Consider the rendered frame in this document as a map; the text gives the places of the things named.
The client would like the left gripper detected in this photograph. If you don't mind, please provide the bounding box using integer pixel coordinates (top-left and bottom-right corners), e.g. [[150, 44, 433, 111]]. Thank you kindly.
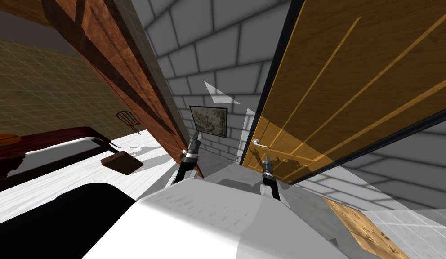
[[187, 130, 203, 155]]

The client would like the dark wooden chair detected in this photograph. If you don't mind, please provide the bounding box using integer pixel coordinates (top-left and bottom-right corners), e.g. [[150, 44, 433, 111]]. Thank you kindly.
[[116, 110, 142, 136]]

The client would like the brown box stool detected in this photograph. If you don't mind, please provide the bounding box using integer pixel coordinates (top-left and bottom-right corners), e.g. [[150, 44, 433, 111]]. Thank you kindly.
[[100, 151, 144, 176]]

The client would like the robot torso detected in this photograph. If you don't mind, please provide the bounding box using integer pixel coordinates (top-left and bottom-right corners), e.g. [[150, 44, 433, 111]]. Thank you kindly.
[[80, 177, 357, 259]]

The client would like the yellow-brown wooden door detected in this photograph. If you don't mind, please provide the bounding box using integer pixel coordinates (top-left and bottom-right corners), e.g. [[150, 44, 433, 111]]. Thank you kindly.
[[240, 0, 446, 185]]

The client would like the red-brown wooden door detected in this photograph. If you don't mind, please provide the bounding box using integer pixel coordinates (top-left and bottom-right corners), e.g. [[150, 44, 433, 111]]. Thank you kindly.
[[40, 0, 204, 179]]

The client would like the dark red table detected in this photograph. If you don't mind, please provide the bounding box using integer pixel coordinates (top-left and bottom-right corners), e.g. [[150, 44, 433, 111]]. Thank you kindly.
[[0, 125, 121, 184]]

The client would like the orange round table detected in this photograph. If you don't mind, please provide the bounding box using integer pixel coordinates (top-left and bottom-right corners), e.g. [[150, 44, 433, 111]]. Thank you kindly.
[[0, 133, 22, 148]]

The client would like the black-framed wall picture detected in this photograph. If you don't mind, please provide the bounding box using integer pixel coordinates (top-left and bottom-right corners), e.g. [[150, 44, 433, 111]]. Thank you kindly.
[[189, 105, 229, 139]]

